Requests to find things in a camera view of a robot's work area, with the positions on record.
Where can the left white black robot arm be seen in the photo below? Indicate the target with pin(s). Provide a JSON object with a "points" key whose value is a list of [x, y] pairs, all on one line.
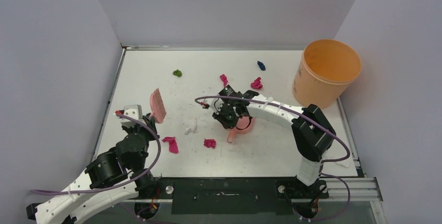
{"points": [[113, 177]]}

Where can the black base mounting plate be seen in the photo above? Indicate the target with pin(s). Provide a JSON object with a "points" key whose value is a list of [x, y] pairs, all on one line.
{"points": [[246, 195]]}

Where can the pink plastic dustpan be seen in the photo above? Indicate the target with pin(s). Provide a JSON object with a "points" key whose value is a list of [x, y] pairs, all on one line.
{"points": [[244, 125]]}

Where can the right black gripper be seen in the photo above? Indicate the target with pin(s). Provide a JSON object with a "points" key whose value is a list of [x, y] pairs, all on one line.
{"points": [[225, 119]]}

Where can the dark blue paper scrap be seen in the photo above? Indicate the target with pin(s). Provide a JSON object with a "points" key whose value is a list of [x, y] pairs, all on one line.
{"points": [[261, 65]]}

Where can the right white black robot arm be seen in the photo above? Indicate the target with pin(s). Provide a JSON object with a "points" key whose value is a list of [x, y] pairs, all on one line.
{"points": [[311, 130]]}

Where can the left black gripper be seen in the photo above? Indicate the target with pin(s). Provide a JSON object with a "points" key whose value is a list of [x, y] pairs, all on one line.
{"points": [[150, 122]]}

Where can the orange plastic bucket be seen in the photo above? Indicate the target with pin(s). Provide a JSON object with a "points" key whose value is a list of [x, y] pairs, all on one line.
{"points": [[326, 69]]}

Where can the pink hand brush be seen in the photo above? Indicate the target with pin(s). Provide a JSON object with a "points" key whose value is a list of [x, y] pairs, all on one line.
{"points": [[157, 106]]}

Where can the long magenta paper scrap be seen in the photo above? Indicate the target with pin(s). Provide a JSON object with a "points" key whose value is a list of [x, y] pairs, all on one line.
{"points": [[224, 80]]}

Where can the crumpled magenta paper scrap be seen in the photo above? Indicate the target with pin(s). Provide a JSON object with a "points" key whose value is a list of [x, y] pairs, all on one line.
{"points": [[257, 84]]}

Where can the green paper scrap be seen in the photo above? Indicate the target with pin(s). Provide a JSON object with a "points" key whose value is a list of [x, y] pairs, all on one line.
{"points": [[177, 73]]}

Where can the small magenta paper scrap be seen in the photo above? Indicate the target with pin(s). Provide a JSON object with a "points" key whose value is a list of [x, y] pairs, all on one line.
{"points": [[210, 143]]}

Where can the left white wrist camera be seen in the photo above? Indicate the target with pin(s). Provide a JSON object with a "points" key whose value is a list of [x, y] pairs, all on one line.
{"points": [[131, 111]]}

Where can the aluminium frame rail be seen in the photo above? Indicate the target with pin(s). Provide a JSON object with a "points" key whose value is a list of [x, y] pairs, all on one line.
{"points": [[361, 189]]}

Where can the silver base bolt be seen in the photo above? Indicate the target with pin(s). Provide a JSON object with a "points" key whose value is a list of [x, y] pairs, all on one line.
{"points": [[169, 189]]}

